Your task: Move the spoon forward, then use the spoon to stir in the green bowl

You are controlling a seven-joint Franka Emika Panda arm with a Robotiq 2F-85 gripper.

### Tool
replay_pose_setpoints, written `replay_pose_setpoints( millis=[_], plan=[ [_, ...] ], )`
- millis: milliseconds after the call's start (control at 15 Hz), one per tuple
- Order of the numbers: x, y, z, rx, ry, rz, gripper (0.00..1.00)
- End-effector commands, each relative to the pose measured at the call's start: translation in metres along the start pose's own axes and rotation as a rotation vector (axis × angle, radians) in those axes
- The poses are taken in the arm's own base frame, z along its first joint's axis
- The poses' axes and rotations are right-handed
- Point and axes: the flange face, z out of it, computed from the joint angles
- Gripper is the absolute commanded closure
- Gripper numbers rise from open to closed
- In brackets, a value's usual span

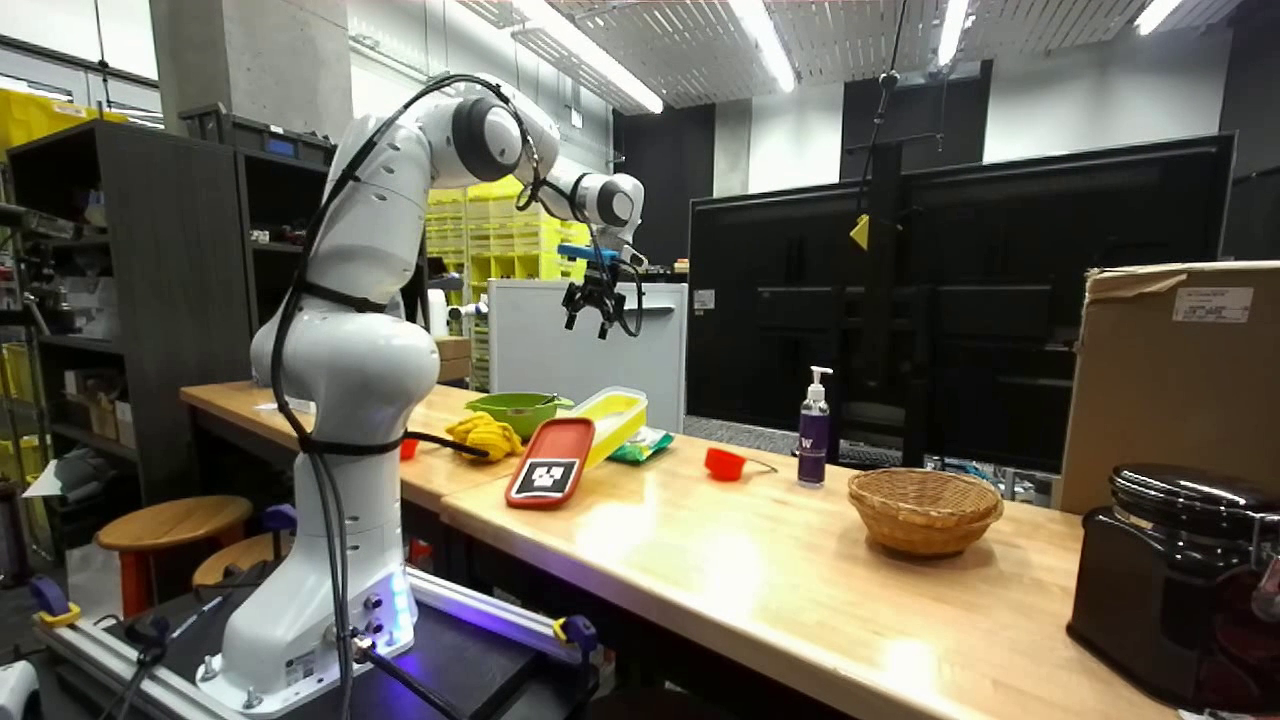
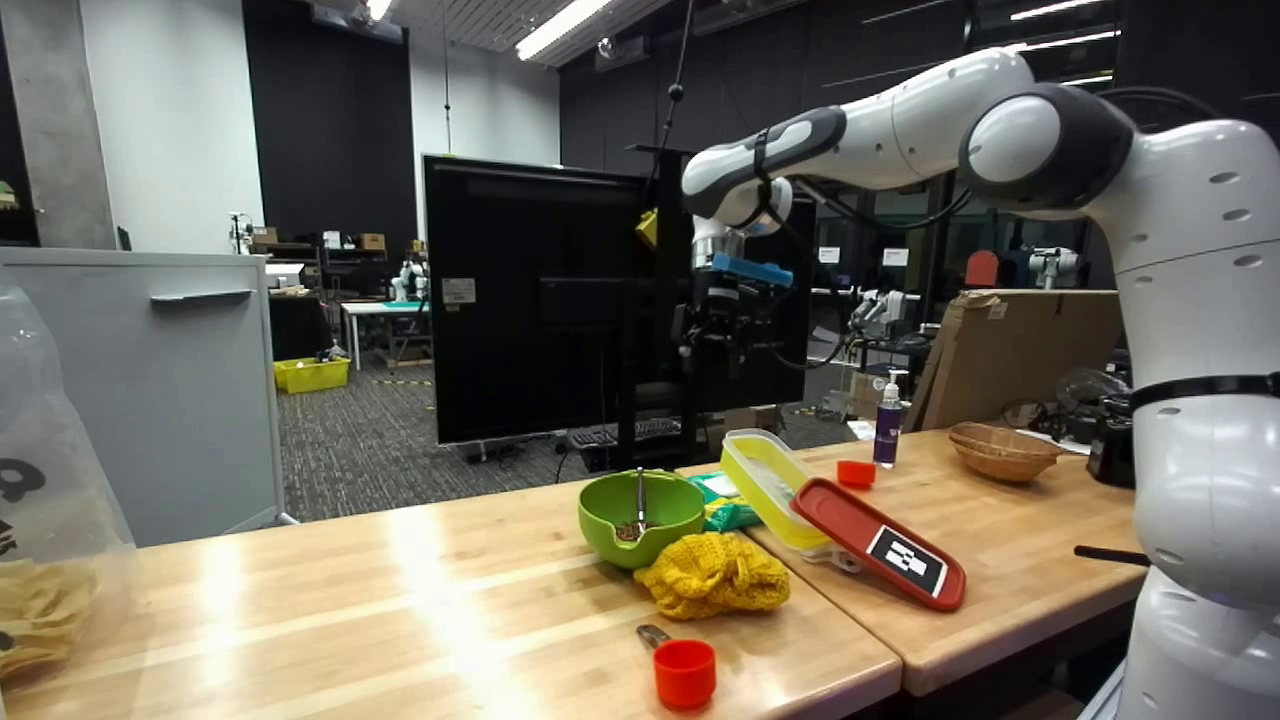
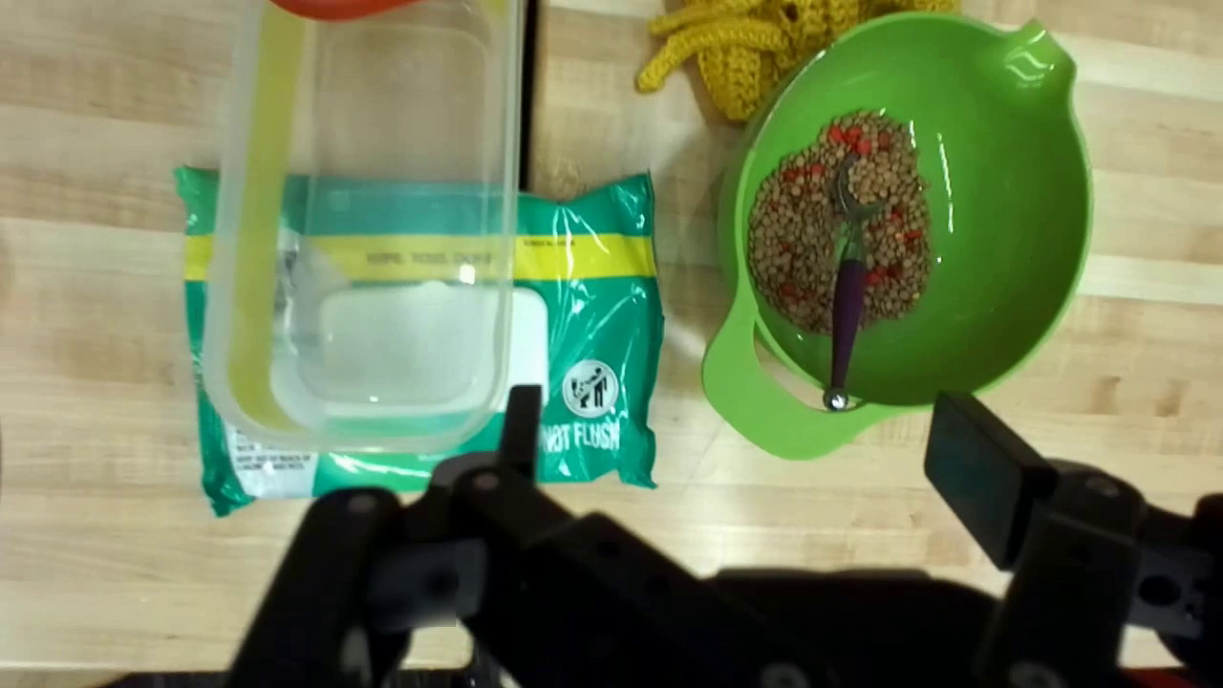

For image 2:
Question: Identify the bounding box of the purple soap pump bottle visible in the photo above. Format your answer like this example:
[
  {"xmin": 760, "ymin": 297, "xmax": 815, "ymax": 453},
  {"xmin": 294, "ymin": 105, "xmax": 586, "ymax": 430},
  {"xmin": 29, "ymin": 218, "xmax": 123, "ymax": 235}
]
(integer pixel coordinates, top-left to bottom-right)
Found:
[{"xmin": 873, "ymin": 367, "xmax": 907, "ymax": 472}]

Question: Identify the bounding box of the large black monitor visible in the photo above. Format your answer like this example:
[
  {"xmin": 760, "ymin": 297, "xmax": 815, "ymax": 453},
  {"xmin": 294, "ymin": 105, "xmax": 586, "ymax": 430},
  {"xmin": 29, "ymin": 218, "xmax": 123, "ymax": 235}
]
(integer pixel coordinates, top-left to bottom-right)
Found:
[{"xmin": 420, "ymin": 152, "xmax": 818, "ymax": 446}]

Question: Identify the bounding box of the green plastic bowl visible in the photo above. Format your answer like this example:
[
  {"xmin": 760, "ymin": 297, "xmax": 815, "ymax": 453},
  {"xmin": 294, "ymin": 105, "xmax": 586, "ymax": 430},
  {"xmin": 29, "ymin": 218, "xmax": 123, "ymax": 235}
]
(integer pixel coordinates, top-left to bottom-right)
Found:
[{"xmin": 577, "ymin": 469, "xmax": 713, "ymax": 576}]

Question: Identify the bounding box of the thin black rod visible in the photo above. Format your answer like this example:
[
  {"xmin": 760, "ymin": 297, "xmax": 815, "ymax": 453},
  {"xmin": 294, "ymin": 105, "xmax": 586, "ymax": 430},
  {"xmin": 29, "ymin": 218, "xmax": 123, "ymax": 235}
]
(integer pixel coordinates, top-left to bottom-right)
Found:
[{"xmin": 1073, "ymin": 540, "xmax": 1153, "ymax": 566}]

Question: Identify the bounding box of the wooden bowl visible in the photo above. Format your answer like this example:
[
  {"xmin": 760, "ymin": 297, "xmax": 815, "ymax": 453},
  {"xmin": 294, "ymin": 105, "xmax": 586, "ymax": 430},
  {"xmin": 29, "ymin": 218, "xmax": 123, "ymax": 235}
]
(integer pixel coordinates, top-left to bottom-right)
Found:
[{"xmin": 943, "ymin": 420, "xmax": 1062, "ymax": 489}]

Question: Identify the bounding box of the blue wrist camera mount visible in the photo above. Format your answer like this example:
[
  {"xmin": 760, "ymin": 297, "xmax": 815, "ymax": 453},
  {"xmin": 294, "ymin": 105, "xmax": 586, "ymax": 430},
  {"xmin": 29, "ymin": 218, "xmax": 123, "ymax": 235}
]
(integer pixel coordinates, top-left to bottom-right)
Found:
[{"xmin": 701, "ymin": 252, "xmax": 801, "ymax": 290}]

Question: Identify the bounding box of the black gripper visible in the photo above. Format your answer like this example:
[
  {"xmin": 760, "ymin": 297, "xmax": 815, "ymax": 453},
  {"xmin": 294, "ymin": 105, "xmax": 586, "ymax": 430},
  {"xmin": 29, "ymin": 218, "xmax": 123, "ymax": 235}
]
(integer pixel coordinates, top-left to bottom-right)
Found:
[{"xmin": 678, "ymin": 283, "xmax": 772, "ymax": 400}]

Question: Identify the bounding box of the black stand pole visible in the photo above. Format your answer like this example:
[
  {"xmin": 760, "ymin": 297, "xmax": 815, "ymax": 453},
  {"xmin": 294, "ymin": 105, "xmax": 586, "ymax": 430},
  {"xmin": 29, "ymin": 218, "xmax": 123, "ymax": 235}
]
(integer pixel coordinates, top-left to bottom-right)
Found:
[{"xmin": 616, "ymin": 0, "xmax": 721, "ymax": 469}]

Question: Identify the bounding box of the green yellow snack bag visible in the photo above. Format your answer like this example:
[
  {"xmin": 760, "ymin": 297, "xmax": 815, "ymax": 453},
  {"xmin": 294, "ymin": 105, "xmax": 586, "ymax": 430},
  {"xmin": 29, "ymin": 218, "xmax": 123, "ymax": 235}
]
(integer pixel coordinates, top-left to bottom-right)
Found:
[{"xmin": 687, "ymin": 469, "xmax": 753, "ymax": 534}]

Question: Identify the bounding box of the clear plastic bag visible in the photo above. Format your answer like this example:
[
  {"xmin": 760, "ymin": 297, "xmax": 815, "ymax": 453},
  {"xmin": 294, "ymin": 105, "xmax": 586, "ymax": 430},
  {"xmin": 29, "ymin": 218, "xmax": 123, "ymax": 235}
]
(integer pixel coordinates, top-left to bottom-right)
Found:
[{"xmin": 0, "ymin": 283, "xmax": 139, "ymax": 692}]

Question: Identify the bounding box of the grey cabinet with handle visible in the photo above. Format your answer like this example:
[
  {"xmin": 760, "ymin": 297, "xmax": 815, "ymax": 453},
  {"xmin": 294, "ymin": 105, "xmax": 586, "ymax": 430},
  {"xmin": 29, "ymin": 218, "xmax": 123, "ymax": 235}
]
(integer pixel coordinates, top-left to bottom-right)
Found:
[{"xmin": 0, "ymin": 247, "xmax": 287, "ymax": 550}]

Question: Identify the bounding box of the yellow plastic container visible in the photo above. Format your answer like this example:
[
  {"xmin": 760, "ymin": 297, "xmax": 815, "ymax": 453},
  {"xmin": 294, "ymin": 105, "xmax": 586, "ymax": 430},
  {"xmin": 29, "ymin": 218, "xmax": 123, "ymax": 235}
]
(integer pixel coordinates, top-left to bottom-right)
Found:
[{"xmin": 717, "ymin": 429, "xmax": 837, "ymax": 557}]

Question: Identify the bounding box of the yellow crocheted cloth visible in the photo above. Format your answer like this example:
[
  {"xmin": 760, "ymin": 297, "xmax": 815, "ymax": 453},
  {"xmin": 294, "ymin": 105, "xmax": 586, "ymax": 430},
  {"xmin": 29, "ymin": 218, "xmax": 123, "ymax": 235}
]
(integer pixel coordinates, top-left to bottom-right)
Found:
[{"xmin": 633, "ymin": 528, "xmax": 795, "ymax": 624}]

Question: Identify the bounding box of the yellow storage bin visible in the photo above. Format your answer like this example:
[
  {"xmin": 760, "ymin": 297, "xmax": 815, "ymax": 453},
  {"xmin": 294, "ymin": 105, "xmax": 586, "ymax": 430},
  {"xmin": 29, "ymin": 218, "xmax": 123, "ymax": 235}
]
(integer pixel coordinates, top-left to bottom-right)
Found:
[{"xmin": 270, "ymin": 350, "xmax": 355, "ymax": 400}]

